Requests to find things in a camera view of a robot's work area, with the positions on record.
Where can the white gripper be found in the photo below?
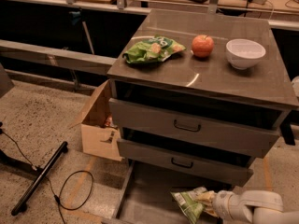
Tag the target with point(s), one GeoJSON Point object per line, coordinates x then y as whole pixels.
{"type": "Point", "coordinates": [224, 203]}

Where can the green jalapeno chip bag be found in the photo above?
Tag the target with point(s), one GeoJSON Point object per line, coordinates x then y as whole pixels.
{"type": "Point", "coordinates": [187, 203]}

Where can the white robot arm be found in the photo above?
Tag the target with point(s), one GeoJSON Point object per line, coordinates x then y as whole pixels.
{"type": "Point", "coordinates": [252, 206]}

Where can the bottom open grey drawer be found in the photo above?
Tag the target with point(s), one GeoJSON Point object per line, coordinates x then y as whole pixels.
{"type": "Point", "coordinates": [147, 198]}

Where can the middle grey drawer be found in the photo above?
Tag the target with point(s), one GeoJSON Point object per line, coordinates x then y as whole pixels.
{"type": "Point", "coordinates": [188, 164]}

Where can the top grey drawer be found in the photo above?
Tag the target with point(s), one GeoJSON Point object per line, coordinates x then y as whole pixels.
{"type": "Point", "coordinates": [193, 129]}

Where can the grey drawer cabinet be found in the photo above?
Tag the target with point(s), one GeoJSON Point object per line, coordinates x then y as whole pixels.
{"type": "Point", "coordinates": [258, 97]}

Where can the green snack bag on counter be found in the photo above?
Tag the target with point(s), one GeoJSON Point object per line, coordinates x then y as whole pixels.
{"type": "Point", "coordinates": [155, 49]}

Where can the cardboard box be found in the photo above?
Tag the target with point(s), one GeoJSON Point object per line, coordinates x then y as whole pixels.
{"type": "Point", "coordinates": [99, 137]}

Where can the white bowl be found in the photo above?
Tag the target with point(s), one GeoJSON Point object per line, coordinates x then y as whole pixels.
{"type": "Point", "coordinates": [243, 53]}

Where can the red apple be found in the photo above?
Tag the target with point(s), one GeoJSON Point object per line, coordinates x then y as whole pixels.
{"type": "Point", "coordinates": [202, 46]}

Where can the metal railing beam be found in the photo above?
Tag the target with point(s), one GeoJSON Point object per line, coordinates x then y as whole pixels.
{"type": "Point", "coordinates": [69, 59]}

